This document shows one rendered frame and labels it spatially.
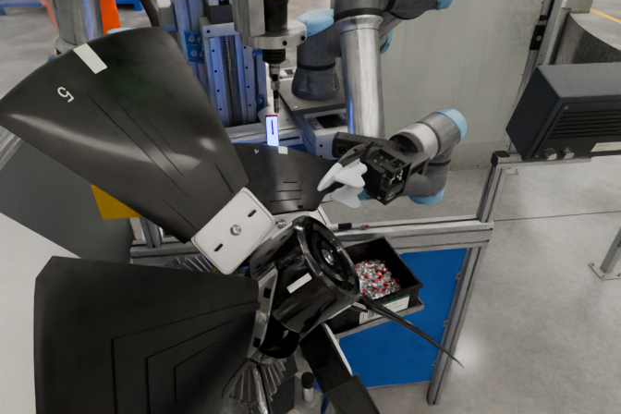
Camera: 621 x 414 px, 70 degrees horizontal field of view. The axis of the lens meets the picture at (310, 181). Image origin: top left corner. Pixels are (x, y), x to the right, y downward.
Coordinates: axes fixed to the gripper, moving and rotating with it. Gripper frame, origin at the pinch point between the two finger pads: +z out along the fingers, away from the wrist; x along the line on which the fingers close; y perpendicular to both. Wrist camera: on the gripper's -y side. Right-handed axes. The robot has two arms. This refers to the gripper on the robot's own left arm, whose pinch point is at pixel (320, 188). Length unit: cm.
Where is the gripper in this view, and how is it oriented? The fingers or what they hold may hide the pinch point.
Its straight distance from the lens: 71.5
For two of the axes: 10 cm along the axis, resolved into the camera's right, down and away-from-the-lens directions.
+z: -7.3, 3.9, -5.6
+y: 6.8, 5.0, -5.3
